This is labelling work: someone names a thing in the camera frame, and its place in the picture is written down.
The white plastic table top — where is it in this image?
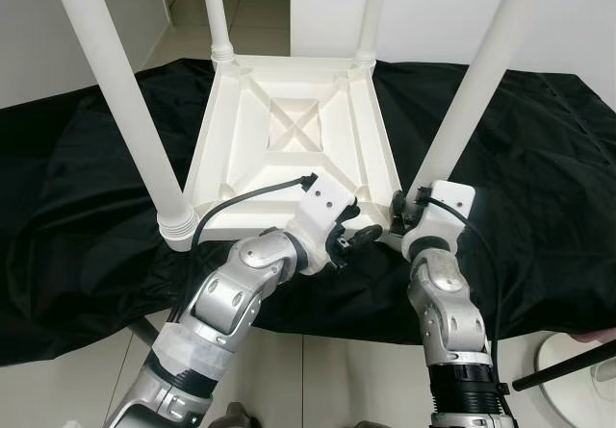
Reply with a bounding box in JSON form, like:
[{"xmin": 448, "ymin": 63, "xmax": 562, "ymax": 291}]
[{"xmin": 159, "ymin": 51, "xmax": 405, "ymax": 253}]

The black table cloth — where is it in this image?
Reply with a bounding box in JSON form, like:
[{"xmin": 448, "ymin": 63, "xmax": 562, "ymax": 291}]
[{"xmin": 0, "ymin": 58, "xmax": 616, "ymax": 366}]

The robot left leg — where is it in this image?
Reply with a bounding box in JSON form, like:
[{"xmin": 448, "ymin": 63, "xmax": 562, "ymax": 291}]
[{"xmin": 212, "ymin": 404, "xmax": 253, "ymax": 428}]

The black metal stand leg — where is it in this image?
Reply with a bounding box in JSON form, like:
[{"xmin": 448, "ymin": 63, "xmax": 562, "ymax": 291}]
[
  {"xmin": 130, "ymin": 317, "xmax": 160, "ymax": 347},
  {"xmin": 512, "ymin": 340, "xmax": 616, "ymax": 392}
]

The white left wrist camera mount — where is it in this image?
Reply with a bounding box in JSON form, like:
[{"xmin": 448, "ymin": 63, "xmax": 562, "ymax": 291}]
[{"xmin": 289, "ymin": 176, "xmax": 359, "ymax": 275}]

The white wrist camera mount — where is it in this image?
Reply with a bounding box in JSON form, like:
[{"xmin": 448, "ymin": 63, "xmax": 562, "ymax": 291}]
[
  {"xmin": 402, "ymin": 180, "xmax": 475, "ymax": 256},
  {"xmin": 289, "ymin": 176, "xmax": 359, "ymax": 275}
]

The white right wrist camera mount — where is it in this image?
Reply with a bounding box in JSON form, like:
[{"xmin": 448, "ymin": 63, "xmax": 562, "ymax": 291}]
[{"xmin": 402, "ymin": 180, "xmax": 475, "ymax": 256}]

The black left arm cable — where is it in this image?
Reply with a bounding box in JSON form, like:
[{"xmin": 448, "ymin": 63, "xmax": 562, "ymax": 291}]
[{"xmin": 173, "ymin": 173, "xmax": 319, "ymax": 323}]

